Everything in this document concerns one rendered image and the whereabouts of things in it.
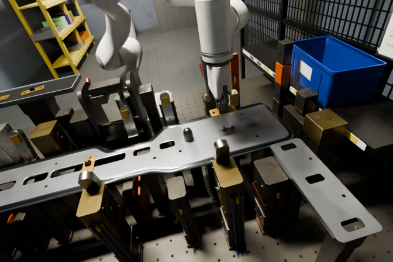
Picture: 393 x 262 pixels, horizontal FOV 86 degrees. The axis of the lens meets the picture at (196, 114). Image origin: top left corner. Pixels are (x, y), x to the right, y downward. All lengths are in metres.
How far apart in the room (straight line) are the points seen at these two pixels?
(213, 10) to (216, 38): 0.06
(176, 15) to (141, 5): 1.09
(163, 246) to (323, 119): 0.67
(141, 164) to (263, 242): 0.48
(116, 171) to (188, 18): 5.92
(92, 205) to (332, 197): 0.57
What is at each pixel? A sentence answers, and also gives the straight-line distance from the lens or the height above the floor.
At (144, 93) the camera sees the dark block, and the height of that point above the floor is 1.12.
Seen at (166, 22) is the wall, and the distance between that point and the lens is 6.39.
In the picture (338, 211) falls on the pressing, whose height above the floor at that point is 1.00.
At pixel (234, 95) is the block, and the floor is 1.06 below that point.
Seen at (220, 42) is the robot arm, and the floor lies 1.32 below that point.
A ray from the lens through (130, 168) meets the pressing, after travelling 0.71.
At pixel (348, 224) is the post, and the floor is 0.99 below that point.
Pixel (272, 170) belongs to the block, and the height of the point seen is 0.98.
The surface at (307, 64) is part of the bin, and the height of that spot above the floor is 1.12.
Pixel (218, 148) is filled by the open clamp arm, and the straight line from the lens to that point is 0.53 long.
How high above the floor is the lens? 1.49
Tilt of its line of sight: 36 degrees down
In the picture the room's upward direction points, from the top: 10 degrees counter-clockwise
